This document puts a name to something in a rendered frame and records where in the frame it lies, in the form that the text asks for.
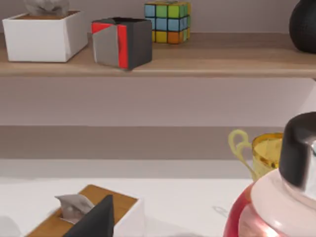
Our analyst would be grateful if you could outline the multicoloured puzzle cube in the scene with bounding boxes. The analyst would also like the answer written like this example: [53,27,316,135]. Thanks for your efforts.
[144,0,192,44]

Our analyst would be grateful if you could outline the gold trophy cup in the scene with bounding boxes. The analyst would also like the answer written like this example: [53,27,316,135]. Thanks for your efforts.
[228,129,284,182]

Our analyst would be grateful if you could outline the white tissue box wooden lid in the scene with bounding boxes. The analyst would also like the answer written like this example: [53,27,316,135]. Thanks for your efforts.
[1,0,89,63]
[24,184,145,237]

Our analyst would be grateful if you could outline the wooden shelf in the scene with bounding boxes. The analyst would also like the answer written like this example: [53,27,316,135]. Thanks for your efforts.
[0,32,316,79]

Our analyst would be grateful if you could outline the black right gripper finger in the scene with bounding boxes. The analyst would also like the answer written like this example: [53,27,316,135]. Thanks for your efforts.
[63,194,115,237]

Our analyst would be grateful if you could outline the black round object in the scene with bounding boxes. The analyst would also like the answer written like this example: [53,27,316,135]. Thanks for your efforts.
[289,0,316,54]

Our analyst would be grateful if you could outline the dark grey red box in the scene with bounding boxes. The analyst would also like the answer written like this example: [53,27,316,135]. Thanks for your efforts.
[91,17,153,71]

